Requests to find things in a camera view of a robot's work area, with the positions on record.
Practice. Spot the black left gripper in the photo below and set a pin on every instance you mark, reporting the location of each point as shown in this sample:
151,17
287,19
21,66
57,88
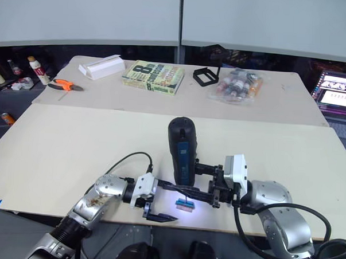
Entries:
143,202

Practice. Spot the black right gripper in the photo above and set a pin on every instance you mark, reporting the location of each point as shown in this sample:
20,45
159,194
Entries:
220,191

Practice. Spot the black electric screwdriver blue label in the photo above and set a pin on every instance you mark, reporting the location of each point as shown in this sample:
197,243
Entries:
182,147

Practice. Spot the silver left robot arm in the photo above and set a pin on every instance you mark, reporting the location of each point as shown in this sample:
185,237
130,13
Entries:
101,199

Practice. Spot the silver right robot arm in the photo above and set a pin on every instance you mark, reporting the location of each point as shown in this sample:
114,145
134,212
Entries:
284,217

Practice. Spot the small blue gripper part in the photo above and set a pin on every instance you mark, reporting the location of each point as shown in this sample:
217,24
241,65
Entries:
184,205

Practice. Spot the dark rounded shape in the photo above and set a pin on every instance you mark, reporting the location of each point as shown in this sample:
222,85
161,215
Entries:
203,255
138,254

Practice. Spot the clear bag of small bottles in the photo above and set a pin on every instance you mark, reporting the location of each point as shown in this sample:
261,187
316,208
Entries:
238,86

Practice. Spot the yellow green paperback book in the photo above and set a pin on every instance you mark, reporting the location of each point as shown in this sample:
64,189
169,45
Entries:
153,77

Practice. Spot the thin metal rod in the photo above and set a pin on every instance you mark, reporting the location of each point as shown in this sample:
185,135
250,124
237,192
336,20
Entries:
63,96

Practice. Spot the white cardboard box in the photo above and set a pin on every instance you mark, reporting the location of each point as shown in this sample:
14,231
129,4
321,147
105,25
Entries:
102,66

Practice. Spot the black vertical pole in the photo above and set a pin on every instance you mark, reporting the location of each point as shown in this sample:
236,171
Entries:
180,26

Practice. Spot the open laptop computer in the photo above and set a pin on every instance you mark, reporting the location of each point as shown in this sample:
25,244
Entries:
339,99

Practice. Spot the orange can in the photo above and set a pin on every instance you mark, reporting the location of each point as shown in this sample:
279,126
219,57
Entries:
7,118

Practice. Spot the white bottle red label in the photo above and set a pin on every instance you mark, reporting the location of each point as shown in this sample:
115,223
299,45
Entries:
40,72

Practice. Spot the small clear bottle red label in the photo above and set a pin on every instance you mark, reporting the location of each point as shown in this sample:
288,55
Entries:
15,68

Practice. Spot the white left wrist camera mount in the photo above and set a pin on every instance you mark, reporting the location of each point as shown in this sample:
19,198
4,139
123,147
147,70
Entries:
144,184

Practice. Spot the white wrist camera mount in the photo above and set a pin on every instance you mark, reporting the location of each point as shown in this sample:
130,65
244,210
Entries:
240,172
144,184

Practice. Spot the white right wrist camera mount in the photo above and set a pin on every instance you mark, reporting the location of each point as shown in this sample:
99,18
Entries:
240,172

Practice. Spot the black square frame stand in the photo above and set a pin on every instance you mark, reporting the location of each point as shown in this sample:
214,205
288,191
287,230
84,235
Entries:
205,76

